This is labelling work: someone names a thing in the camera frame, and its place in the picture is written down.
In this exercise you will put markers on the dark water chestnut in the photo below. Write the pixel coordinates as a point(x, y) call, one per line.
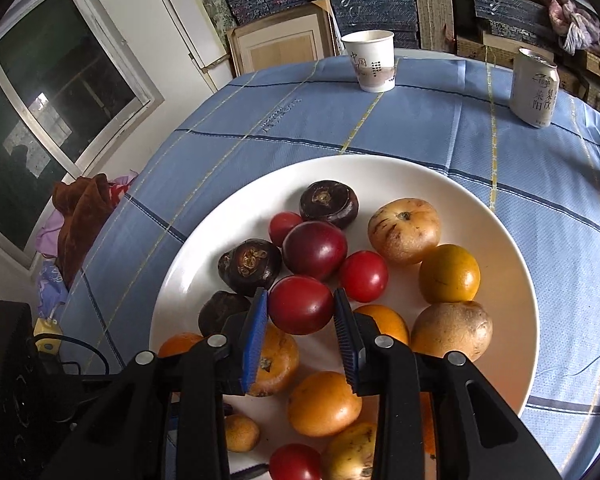
point(329, 203)
point(250, 266)
point(222, 312)

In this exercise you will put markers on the white ceramic plate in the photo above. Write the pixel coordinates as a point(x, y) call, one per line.
point(230, 220)

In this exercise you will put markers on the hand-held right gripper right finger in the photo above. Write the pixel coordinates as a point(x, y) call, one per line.
point(346, 345)

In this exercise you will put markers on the spotted yellow-orange fruit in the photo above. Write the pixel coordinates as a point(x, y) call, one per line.
point(347, 452)
point(280, 365)

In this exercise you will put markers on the white wall trim strip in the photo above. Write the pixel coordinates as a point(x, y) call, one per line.
point(190, 25)

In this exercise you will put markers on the red white patterned cloth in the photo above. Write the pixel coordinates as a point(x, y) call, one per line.
point(120, 187)

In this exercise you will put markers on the wooden picture frame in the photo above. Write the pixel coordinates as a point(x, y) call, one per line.
point(280, 45)

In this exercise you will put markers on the white drink can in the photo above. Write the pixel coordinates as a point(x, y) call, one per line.
point(535, 90)

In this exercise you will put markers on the blue checked tablecloth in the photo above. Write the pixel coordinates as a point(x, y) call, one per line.
point(280, 120)

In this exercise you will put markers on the pink cloth bundle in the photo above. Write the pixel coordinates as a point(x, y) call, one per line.
point(575, 25)

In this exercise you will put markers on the smooth yellow-orange citrus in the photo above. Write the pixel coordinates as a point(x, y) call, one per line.
point(449, 273)
point(385, 322)

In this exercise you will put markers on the red cherry tomato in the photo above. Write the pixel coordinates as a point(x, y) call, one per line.
point(295, 462)
point(282, 226)
point(363, 276)

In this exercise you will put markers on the orange tangerine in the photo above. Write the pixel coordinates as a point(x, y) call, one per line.
point(177, 346)
point(322, 405)

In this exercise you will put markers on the shelf of stacked boxes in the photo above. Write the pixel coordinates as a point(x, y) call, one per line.
point(370, 5)

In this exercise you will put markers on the tan speckled pear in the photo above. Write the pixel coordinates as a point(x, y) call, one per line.
point(451, 331)
point(404, 231)

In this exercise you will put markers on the purple cloth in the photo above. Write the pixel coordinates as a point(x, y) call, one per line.
point(50, 232)

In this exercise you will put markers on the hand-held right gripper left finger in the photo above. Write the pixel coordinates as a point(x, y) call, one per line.
point(255, 345)

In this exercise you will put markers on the small tan round fruit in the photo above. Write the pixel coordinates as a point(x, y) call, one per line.
point(242, 434)

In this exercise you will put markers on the brown cloth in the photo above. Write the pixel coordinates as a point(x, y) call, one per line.
point(85, 220)

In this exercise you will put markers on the white framed window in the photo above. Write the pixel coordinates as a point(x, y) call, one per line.
point(55, 110)

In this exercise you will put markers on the dark red plum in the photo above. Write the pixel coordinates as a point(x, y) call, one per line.
point(300, 305)
point(314, 249)

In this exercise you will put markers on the white paper cup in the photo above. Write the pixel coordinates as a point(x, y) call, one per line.
point(370, 60)

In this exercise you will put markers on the yellow plastic object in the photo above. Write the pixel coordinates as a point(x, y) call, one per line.
point(47, 337)

